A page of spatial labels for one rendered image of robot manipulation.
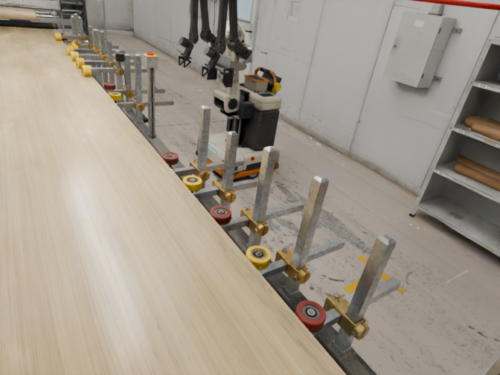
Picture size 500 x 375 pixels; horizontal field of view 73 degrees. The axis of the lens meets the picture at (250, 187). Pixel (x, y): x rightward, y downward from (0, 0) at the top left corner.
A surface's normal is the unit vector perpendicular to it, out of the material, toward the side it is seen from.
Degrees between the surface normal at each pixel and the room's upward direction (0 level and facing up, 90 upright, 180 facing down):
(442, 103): 90
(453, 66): 90
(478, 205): 90
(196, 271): 0
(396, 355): 0
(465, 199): 90
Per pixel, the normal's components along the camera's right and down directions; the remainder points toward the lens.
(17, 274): 0.13, -0.86
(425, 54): -0.83, 0.18
